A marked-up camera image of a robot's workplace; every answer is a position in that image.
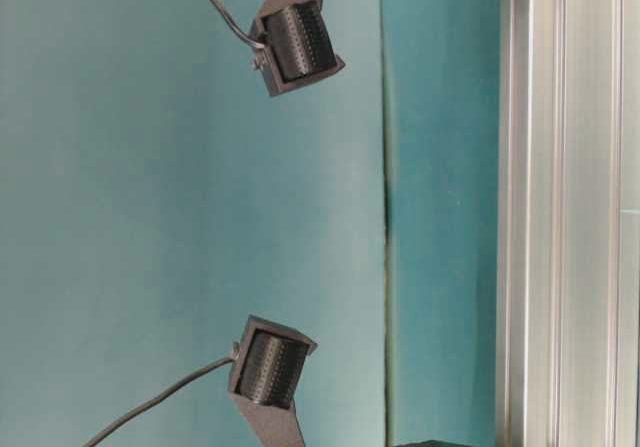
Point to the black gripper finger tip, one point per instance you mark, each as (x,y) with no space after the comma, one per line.
(432,443)

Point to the silver aluminium extrusion rail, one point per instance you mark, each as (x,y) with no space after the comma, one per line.
(568,262)

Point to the teal table mat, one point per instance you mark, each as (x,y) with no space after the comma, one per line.
(154,196)

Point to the lower wrist camera mount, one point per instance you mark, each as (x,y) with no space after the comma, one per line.
(263,379)

